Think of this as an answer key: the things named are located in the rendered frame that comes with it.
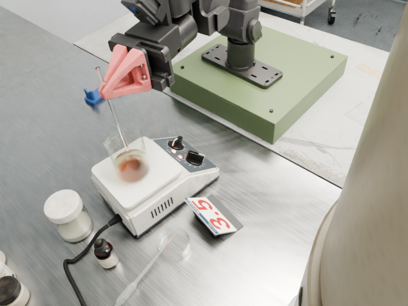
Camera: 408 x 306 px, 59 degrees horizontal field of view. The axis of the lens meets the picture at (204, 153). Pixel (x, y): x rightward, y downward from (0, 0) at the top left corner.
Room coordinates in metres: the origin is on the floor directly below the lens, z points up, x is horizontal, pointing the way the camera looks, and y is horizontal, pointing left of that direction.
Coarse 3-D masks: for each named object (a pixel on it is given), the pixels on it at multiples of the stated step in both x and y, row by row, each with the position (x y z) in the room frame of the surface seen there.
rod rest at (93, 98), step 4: (84, 88) 0.74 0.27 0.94; (88, 92) 0.73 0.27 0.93; (92, 92) 0.72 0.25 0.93; (96, 92) 0.75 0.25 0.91; (88, 96) 0.73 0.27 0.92; (92, 96) 0.72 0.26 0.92; (96, 96) 0.73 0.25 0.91; (88, 100) 0.72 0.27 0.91; (92, 100) 0.72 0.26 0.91; (96, 100) 0.72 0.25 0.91; (100, 100) 0.73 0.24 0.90; (92, 104) 0.71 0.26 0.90
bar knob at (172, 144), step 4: (180, 136) 0.51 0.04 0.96; (172, 140) 0.49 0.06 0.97; (176, 140) 0.49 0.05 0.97; (180, 140) 0.50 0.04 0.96; (168, 144) 0.49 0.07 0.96; (172, 144) 0.49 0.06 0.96; (176, 144) 0.49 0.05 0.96; (180, 144) 0.50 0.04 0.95; (172, 148) 0.48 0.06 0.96; (176, 148) 0.48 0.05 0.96; (180, 148) 0.48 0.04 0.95
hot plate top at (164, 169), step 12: (156, 156) 0.44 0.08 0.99; (168, 156) 0.43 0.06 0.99; (96, 168) 0.42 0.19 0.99; (108, 168) 0.42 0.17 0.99; (156, 168) 0.41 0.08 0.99; (168, 168) 0.40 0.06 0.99; (180, 168) 0.40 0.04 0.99; (108, 180) 0.39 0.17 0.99; (144, 180) 0.38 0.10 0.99; (156, 180) 0.38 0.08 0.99; (168, 180) 0.38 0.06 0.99; (120, 192) 0.36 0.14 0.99; (132, 192) 0.36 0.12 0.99; (144, 192) 0.36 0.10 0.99; (120, 204) 0.34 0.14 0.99; (132, 204) 0.34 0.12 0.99
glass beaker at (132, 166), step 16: (112, 128) 0.43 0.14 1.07; (128, 128) 0.44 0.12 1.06; (112, 144) 0.42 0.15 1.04; (128, 144) 0.44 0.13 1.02; (144, 144) 0.41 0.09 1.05; (112, 160) 0.39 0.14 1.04; (128, 160) 0.38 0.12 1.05; (144, 160) 0.39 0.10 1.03; (128, 176) 0.38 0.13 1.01; (144, 176) 0.39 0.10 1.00
